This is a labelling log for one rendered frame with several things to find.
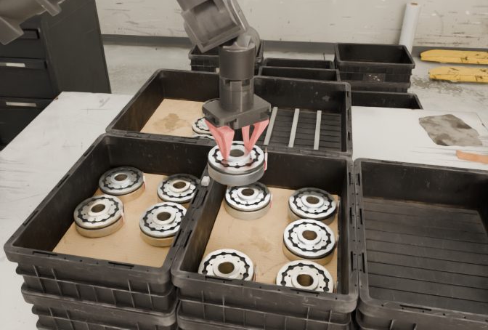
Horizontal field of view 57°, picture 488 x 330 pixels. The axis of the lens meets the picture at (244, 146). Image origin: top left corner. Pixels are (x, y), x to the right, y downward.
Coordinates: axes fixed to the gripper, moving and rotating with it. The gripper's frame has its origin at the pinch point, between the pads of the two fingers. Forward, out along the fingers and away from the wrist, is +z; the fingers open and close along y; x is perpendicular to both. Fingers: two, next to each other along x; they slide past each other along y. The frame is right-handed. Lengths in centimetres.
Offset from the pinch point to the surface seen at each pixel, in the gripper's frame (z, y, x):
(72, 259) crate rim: 12.5, 30.5, -2.9
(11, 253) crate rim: 12.6, 38.6, -10.2
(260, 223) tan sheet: 21.5, -7.1, -1.6
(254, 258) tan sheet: 21.8, -0.4, 5.9
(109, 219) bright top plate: 18.7, 20.3, -17.0
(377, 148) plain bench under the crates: 32, -68, -21
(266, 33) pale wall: 78, -203, -262
